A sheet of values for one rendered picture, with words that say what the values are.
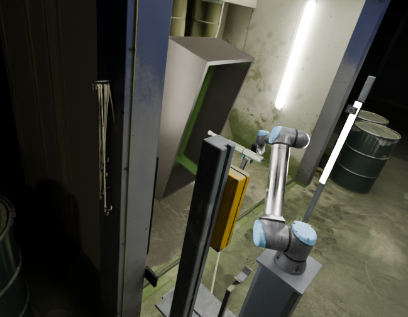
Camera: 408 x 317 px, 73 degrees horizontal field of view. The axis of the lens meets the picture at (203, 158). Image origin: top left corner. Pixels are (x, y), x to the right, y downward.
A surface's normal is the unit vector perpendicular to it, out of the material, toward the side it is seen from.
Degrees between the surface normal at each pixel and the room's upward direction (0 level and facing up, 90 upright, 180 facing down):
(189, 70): 90
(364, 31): 90
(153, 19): 90
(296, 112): 90
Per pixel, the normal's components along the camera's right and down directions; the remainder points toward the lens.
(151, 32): 0.72, 0.44
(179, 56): -0.59, 0.31
